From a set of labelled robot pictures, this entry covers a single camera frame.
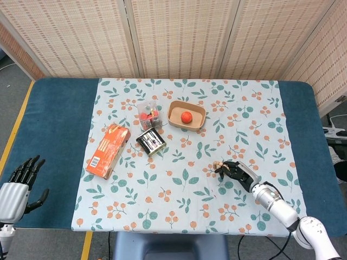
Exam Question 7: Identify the woven bamboo screen panel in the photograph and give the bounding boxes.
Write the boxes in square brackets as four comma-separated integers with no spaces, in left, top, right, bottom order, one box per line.
[124,0,241,80]
[0,0,136,79]
[281,0,347,116]
[218,0,339,81]
[0,13,46,81]

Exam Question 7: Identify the floral leaf and berry tablecloth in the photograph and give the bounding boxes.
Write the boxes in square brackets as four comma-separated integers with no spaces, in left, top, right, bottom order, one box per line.
[70,77,304,235]

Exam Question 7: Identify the small tan object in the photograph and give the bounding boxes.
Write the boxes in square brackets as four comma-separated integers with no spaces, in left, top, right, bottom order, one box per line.
[214,161,231,174]

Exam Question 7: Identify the black cable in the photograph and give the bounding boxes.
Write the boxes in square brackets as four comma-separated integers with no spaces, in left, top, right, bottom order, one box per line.
[276,230,295,260]

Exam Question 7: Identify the white star-shaped stand base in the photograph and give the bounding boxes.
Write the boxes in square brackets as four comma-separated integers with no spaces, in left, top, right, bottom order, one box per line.
[322,113,347,139]

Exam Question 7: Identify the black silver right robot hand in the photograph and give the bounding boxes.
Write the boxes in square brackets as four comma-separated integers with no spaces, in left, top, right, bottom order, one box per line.
[215,160,262,192]

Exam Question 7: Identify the clear plastic box red items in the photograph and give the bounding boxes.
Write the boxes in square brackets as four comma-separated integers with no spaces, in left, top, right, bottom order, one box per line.
[137,100,163,130]

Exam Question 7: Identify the orange cardboard snack box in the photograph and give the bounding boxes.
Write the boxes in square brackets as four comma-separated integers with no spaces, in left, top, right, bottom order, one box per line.
[86,123,131,180]

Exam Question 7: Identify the beige paper tray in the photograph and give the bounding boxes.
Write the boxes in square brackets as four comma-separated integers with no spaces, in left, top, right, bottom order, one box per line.
[167,100,206,133]

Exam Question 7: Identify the black object beside table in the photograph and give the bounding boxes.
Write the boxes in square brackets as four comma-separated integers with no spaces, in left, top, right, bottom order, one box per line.
[329,146,347,185]

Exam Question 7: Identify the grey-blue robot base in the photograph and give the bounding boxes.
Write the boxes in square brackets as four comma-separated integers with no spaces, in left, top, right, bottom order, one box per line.
[112,232,230,260]

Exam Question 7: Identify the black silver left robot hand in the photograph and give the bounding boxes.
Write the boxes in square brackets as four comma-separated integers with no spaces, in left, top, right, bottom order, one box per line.
[0,155,50,224]

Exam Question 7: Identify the teal fabric table cover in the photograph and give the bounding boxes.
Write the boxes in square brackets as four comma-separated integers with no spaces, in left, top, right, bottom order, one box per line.
[0,77,343,238]

